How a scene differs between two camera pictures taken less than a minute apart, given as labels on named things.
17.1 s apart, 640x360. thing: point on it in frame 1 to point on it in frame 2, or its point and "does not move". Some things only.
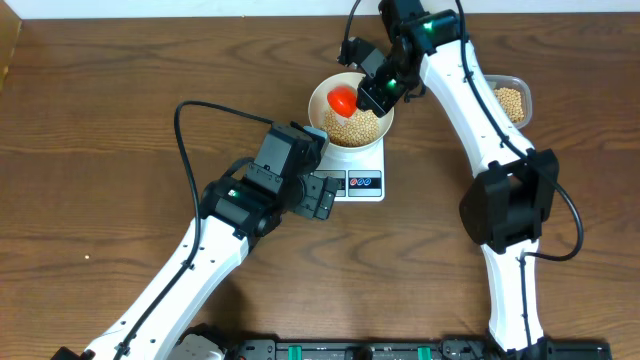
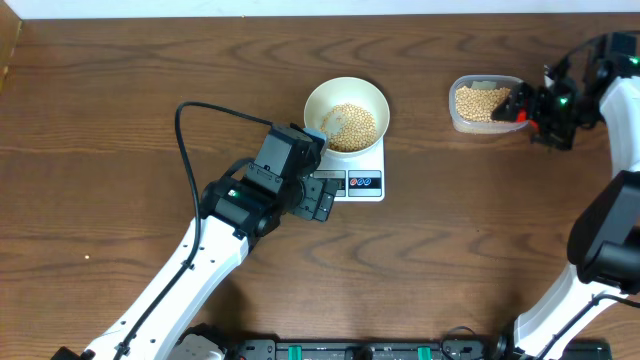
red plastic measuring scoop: x=342 y=99 to x=522 y=119
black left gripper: x=317 y=196 does not move
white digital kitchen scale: x=360 y=172 does not move
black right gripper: x=376 y=102 to x=559 y=139
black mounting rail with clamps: x=450 y=348 does not move
